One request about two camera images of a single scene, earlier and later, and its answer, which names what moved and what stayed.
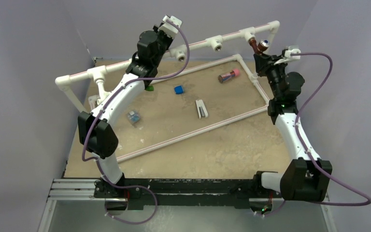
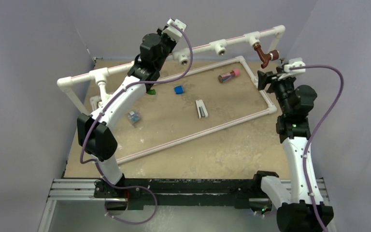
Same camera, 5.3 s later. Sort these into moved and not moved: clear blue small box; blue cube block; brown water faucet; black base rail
Moved: brown water faucet
Not moved: blue cube block; clear blue small box; black base rail
